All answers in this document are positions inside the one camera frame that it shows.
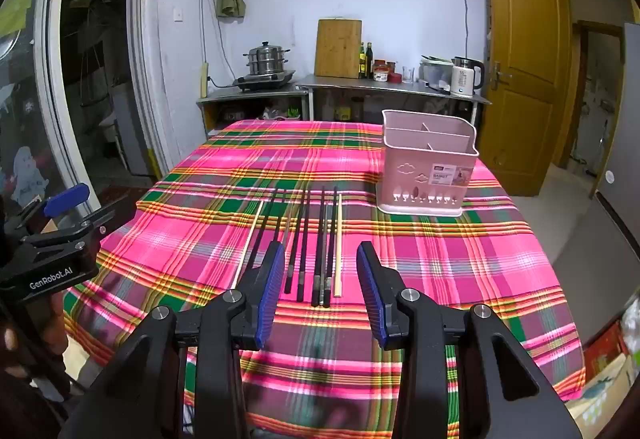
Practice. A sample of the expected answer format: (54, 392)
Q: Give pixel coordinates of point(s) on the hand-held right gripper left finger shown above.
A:
(272, 289)

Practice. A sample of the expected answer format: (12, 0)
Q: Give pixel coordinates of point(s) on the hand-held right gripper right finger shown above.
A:
(370, 289)

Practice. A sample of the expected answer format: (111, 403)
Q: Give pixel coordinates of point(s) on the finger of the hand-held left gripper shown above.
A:
(95, 219)
(67, 198)

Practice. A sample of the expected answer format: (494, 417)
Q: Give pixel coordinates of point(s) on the black chopstick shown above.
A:
(296, 244)
(303, 249)
(277, 216)
(331, 244)
(319, 244)
(267, 216)

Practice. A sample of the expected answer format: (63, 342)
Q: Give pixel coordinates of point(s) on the grey metal chopstick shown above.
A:
(290, 224)
(325, 249)

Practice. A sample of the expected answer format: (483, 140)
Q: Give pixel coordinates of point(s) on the pink plastic utensil holder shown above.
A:
(425, 169)

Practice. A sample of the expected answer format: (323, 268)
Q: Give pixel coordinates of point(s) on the person's left hand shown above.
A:
(55, 324)

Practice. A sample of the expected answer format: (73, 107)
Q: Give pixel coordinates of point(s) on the pink plaid tablecloth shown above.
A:
(200, 219)

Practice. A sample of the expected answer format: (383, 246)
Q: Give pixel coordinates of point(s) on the glass sliding door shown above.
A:
(90, 44)

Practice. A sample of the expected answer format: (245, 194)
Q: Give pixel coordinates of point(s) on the beige power strip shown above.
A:
(204, 79)

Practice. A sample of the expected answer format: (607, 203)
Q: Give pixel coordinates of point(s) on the low steel counter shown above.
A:
(225, 95)

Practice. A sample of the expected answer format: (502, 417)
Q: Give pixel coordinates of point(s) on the tall steel counter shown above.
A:
(350, 84)

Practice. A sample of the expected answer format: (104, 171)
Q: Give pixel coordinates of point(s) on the black cooktop stove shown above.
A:
(265, 80)

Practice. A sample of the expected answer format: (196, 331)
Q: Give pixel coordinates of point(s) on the red round container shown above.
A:
(396, 78)

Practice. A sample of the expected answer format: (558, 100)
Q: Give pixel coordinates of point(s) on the white jar red lid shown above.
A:
(381, 74)

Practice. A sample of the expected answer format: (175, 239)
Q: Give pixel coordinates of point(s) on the clear glass cup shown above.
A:
(408, 76)

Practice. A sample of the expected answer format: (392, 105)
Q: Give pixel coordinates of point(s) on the dark oil bottle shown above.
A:
(370, 64)
(362, 64)

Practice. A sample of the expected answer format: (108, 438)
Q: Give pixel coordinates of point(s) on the steel steamer pot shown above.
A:
(267, 59)

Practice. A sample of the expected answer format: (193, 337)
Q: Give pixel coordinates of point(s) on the white electric kettle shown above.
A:
(465, 79)

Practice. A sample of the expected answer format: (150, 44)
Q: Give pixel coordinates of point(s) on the bamboo cutting board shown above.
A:
(337, 49)

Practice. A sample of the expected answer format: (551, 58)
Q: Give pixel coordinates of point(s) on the printed cardboard box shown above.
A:
(605, 389)

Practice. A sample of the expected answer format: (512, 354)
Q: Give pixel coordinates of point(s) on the white plastic bag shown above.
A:
(631, 324)

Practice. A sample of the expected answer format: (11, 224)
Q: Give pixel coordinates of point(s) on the yellow wooden door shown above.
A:
(520, 44)

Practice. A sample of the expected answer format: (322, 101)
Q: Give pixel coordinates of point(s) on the white wall switch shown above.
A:
(177, 14)

